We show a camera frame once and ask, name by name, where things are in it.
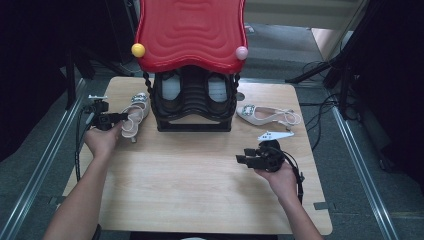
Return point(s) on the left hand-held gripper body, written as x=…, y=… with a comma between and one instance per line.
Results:
x=100, y=116

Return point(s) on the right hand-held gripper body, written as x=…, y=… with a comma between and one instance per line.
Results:
x=271, y=156

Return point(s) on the white slingback heel shoe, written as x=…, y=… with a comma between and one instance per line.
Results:
x=140, y=100
x=253, y=116

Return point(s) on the black leather shoe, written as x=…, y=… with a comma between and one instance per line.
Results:
x=217, y=90
x=170, y=90

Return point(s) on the red and black shoe rack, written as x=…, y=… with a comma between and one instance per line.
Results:
x=190, y=30

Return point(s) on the person's left hand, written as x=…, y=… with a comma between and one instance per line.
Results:
x=101, y=141

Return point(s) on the person's right hand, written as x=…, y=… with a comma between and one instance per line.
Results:
x=283, y=181

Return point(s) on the black metal stand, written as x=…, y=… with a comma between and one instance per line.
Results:
x=71, y=76
x=333, y=63

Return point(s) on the round grey sticker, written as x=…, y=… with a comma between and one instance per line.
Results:
x=240, y=96

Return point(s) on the yellow ball knob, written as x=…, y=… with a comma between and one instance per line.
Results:
x=138, y=50

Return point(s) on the black curtain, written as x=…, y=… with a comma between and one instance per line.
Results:
x=30, y=50
x=396, y=66

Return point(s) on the pink ball knob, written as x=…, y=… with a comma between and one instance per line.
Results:
x=241, y=53

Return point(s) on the person's dark clothing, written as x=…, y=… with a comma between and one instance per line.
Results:
x=150, y=236

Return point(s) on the metal floor rail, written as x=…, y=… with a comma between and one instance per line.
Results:
x=363, y=173
x=43, y=160

